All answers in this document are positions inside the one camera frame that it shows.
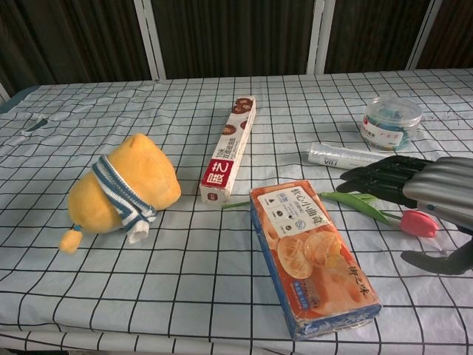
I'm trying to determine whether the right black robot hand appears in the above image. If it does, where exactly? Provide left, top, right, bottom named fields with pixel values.
left=338, top=155, right=473, bottom=277

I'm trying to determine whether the orange cookie box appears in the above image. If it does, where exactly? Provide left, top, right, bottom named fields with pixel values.
left=249, top=179, right=383, bottom=341

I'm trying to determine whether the long white baking paper box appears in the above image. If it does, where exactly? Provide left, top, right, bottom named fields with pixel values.
left=199, top=95, right=257, bottom=203

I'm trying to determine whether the artificial pink tulip flower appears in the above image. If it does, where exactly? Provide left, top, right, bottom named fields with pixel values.
left=221, top=191, right=440, bottom=240

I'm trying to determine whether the clear round clip container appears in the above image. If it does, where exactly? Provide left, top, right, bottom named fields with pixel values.
left=361, top=96, right=423, bottom=151

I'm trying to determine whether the clear plastic bag roll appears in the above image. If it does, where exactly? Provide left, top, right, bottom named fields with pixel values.
left=306, top=142, right=387, bottom=171

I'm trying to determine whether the white grid checked tablecloth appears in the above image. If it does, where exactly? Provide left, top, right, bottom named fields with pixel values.
left=0, top=67, right=473, bottom=355

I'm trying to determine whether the yellow plush toy with scarf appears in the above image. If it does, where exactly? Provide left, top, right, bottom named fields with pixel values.
left=58, top=133, right=182, bottom=254

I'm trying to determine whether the white frame post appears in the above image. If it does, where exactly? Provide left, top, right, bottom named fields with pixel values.
left=311, top=0, right=331, bottom=73
left=405, top=0, right=440, bottom=70
left=133, top=0, right=166, bottom=81

